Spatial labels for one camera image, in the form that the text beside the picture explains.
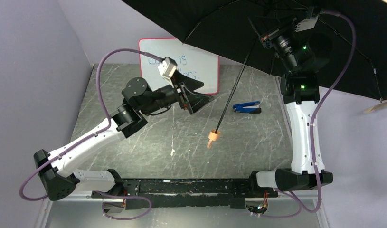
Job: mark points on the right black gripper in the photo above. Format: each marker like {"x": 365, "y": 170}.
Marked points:
{"x": 271, "y": 37}

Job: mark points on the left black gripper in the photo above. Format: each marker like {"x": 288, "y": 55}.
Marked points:
{"x": 184, "y": 99}

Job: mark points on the beige and black umbrella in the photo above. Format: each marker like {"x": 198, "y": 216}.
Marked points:
{"x": 229, "y": 28}

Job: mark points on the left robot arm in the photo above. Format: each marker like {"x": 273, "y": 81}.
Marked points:
{"x": 59, "y": 169}

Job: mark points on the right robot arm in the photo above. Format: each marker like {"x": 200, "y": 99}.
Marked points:
{"x": 300, "y": 90}

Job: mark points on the red framed whiteboard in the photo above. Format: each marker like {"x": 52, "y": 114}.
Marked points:
{"x": 192, "y": 62}

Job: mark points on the blue and black stapler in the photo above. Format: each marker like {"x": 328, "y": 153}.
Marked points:
{"x": 249, "y": 108}

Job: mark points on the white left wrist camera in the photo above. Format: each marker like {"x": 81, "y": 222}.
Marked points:
{"x": 167, "y": 67}

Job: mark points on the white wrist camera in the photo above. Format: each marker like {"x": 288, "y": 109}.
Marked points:
{"x": 310, "y": 20}
{"x": 167, "y": 67}

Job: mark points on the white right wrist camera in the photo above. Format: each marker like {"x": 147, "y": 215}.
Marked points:
{"x": 310, "y": 20}

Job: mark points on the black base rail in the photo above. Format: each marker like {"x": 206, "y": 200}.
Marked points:
{"x": 172, "y": 193}

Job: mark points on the aluminium frame rail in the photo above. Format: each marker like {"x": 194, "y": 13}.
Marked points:
{"x": 174, "y": 211}

